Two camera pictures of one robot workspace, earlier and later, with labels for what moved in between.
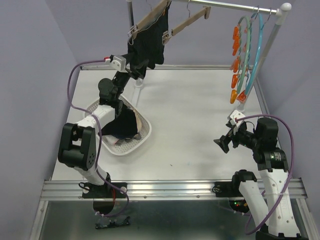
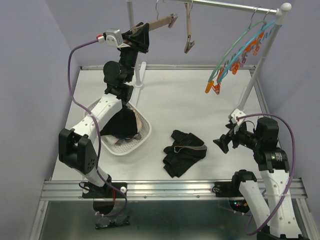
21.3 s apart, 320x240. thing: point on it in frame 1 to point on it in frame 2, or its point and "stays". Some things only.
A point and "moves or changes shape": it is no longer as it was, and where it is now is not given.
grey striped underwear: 137,137 stays
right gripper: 222,142 stays
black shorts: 148,43 to 186,149
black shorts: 125,125 stays
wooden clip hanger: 133,30 to 169,20
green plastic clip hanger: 241,41 to 210,83
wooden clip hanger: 167,35 moves or changes shape
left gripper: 139,70 to 139,41
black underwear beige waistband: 139,121 stays
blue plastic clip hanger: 257,53 to 251,48
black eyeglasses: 104,222 stays
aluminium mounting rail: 66,190 stays
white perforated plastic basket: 110,148 stays
